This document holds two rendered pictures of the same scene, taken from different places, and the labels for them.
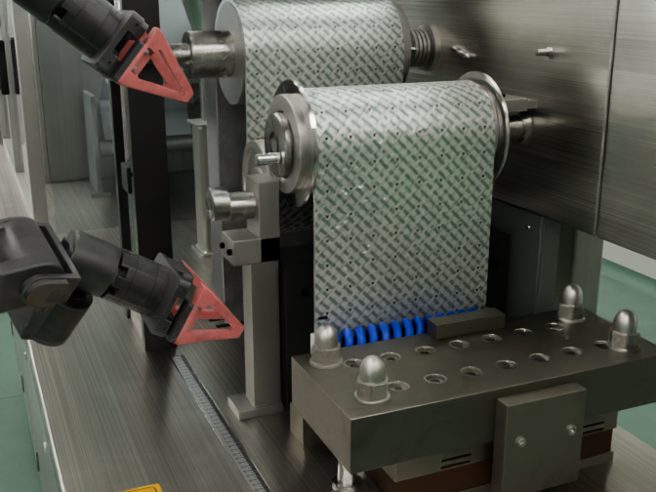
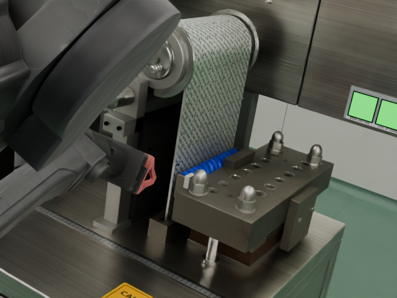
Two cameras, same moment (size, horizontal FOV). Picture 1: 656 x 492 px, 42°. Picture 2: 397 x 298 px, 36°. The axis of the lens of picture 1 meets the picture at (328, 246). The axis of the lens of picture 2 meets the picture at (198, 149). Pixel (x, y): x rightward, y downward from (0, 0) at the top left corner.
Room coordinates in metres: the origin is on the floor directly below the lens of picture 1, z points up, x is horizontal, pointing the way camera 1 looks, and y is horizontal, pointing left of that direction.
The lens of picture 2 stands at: (0.06, 0.63, 1.52)
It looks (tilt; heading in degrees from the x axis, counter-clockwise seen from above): 22 degrees down; 322
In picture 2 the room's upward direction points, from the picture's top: 9 degrees clockwise
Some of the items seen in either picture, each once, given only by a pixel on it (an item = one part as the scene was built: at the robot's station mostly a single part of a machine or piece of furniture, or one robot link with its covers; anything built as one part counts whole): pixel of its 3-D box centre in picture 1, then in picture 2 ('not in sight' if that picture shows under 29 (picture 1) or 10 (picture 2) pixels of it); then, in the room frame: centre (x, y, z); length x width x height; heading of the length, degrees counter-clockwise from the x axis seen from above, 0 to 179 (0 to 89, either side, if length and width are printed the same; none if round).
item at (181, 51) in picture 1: (165, 56); not in sight; (1.18, 0.22, 1.33); 0.06 x 0.03 x 0.03; 113
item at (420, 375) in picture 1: (481, 378); (260, 188); (0.88, -0.17, 1.00); 0.40 x 0.16 x 0.06; 113
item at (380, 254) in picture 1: (404, 259); (210, 124); (0.98, -0.09, 1.11); 0.23 x 0.01 x 0.18; 113
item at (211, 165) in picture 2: (409, 331); (212, 167); (0.96, -0.10, 1.03); 0.21 x 0.04 x 0.03; 113
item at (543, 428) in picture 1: (540, 441); (300, 218); (0.80, -0.22, 0.96); 0.10 x 0.03 x 0.11; 113
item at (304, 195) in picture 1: (292, 143); (160, 57); (0.99, 0.04, 1.25); 0.15 x 0.01 x 0.15; 23
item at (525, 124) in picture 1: (500, 128); not in sight; (1.10, -0.22, 1.25); 0.07 x 0.04 x 0.04; 113
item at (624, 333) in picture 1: (625, 328); (315, 154); (0.90, -0.34, 1.05); 0.04 x 0.04 x 0.04
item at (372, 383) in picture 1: (372, 376); (247, 197); (0.78, -0.04, 1.05); 0.04 x 0.04 x 0.04
